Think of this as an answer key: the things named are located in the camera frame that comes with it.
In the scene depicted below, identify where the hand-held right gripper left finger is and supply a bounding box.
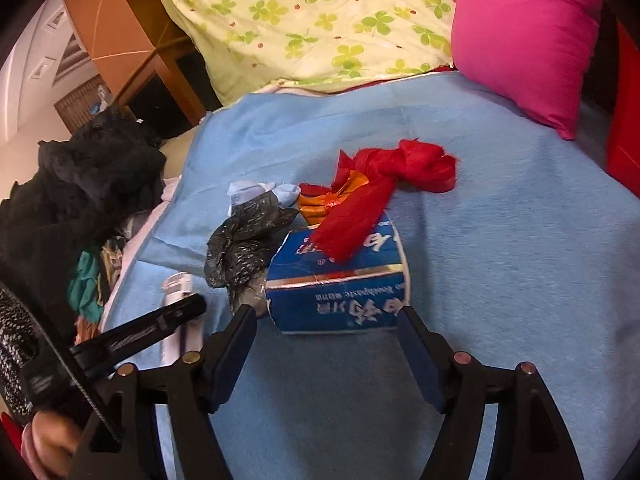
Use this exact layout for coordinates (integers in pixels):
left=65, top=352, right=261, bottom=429
left=67, top=304, right=258, bottom=480

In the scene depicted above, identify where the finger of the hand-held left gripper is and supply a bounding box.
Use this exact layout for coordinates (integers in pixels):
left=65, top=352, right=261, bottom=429
left=70, top=293, right=207, bottom=378

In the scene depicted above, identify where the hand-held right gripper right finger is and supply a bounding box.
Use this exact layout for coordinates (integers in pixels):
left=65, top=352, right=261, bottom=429
left=397, top=305, right=586, bottom=480

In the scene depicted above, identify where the white plastic tube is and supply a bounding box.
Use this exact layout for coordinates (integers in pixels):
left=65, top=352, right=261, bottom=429
left=162, top=272, right=203, bottom=368

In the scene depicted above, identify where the blue cardboard box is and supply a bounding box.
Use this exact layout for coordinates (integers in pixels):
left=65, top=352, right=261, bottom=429
left=264, top=220, right=412, bottom=335

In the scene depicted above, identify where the black plastic bag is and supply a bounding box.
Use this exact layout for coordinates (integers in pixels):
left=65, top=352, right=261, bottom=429
left=204, top=195, right=301, bottom=311

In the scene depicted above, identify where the red cloth strip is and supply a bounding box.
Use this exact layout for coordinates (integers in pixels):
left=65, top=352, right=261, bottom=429
left=309, top=140, right=460, bottom=265

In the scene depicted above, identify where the orange bundle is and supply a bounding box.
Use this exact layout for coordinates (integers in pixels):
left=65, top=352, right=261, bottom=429
left=297, top=170, right=373, bottom=226

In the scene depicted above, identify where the person's left forearm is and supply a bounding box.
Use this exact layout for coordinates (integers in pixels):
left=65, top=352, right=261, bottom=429
left=0, top=290, right=38, bottom=413

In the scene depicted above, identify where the person's left hand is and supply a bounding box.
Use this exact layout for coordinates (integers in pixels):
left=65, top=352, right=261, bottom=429
left=22, top=410, right=83, bottom=478

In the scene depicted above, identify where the patterned cloth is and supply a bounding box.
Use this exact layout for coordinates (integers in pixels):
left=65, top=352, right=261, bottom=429
left=102, top=237, right=126, bottom=301

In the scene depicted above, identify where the red garment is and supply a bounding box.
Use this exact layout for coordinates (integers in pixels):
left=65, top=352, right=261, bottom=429
left=0, top=410, right=23, bottom=461

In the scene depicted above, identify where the teal cloth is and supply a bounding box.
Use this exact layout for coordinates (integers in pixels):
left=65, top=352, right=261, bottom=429
left=67, top=250, right=106, bottom=326

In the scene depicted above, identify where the light blue blanket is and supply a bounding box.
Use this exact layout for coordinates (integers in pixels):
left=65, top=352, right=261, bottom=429
left=100, top=72, right=640, bottom=480

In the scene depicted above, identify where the black clothing pile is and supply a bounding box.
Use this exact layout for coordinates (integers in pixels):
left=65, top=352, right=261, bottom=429
left=0, top=105, right=168, bottom=331

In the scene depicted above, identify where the light blue tied bundle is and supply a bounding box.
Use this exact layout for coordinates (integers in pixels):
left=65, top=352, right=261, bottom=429
left=227, top=180, right=302, bottom=211

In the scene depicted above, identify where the brown wicker basket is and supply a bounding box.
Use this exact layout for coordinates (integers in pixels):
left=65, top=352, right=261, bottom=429
left=52, top=75, right=121, bottom=131

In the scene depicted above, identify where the white panelled door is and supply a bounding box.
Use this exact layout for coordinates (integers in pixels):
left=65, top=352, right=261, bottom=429
left=0, top=0, right=96, bottom=146

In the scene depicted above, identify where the brown wooden cabinet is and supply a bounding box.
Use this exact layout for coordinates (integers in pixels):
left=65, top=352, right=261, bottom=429
left=60, top=0, right=208, bottom=128

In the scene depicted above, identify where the red cloth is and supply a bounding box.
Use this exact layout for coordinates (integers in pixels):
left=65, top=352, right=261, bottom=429
left=605, top=20, right=640, bottom=183

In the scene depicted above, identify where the pink pillow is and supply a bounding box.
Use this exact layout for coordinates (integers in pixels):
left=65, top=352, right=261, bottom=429
left=450, top=0, right=603, bottom=141

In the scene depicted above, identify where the green floral quilt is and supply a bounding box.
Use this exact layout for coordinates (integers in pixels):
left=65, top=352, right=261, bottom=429
left=160, top=0, right=473, bottom=108

